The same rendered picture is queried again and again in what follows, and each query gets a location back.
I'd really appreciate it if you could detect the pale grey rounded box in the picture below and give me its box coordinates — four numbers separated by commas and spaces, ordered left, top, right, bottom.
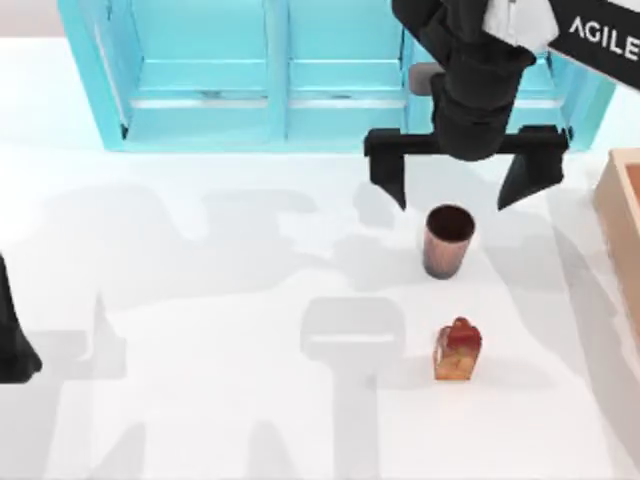
408, 63, 441, 96

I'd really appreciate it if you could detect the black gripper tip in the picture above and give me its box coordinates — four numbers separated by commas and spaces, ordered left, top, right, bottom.
0, 252, 44, 386

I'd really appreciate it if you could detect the light blue rack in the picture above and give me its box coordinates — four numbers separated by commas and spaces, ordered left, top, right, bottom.
56, 0, 617, 154

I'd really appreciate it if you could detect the salmon-coloured box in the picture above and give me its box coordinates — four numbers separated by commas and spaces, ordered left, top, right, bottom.
592, 148, 640, 329

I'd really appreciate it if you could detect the brown cup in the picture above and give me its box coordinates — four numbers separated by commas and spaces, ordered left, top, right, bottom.
422, 203, 476, 281

